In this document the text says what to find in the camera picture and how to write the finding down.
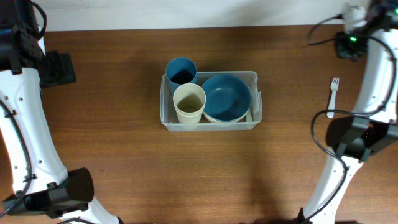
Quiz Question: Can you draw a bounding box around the white plastic fork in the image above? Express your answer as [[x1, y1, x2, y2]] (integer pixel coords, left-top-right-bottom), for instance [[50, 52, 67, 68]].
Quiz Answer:
[[328, 77, 340, 110]]

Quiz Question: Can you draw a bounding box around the blue cup back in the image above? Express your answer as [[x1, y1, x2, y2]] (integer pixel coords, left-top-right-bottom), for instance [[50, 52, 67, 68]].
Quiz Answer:
[[165, 57, 198, 96]]

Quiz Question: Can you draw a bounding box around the blue cup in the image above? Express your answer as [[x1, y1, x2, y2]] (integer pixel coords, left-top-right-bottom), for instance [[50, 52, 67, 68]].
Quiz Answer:
[[165, 57, 198, 96], [165, 57, 198, 85]]

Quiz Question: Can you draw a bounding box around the blue cup front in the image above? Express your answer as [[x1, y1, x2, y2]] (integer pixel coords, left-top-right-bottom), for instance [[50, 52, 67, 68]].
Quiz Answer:
[[165, 57, 198, 85]]

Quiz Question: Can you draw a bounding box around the blue bowl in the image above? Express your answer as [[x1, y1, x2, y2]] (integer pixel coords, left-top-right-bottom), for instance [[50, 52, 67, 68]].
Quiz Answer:
[[201, 74, 252, 110]]

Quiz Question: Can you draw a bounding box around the cream cup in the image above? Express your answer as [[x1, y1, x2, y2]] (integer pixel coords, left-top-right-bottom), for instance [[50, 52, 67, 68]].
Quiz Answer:
[[172, 83, 206, 113], [176, 109, 203, 124]]

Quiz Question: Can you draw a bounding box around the clear plastic container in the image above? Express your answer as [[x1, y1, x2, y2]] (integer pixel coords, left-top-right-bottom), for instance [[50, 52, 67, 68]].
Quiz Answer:
[[160, 71, 262, 132]]

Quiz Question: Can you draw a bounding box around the cream bowl front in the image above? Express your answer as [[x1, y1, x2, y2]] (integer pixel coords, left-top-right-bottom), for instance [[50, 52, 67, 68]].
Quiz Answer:
[[203, 113, 244, 123]]

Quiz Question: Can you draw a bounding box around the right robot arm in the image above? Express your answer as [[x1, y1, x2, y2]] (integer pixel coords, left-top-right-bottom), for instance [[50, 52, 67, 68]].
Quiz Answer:
[[294, 1, 397, 223]]

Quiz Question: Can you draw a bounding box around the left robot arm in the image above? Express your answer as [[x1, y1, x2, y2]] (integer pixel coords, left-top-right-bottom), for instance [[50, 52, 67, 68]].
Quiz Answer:
[[1, 0, 121, 223]]

